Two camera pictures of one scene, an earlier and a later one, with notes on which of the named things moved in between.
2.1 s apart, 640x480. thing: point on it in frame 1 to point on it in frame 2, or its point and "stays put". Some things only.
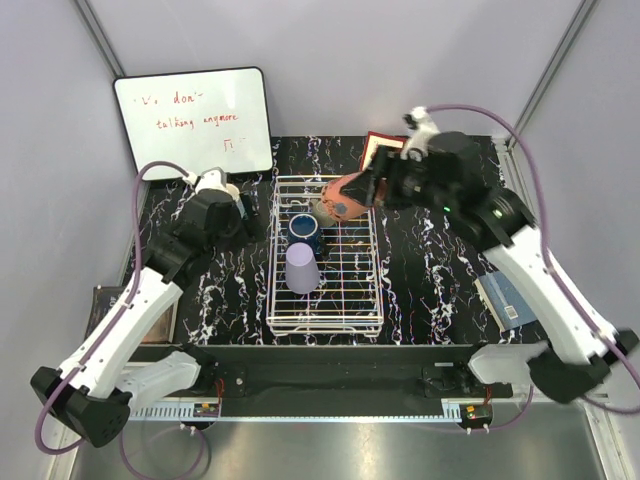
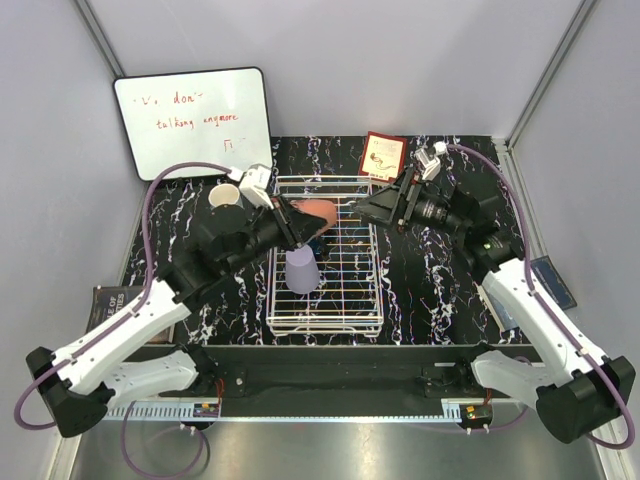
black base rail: [340, 373] stays put
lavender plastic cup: [301, 268] stays put
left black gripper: [251, 229] to [296, 227]
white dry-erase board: [198, 120] stays put
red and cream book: [374, 139] stays put
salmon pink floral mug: [339, 205] to [318, 207]
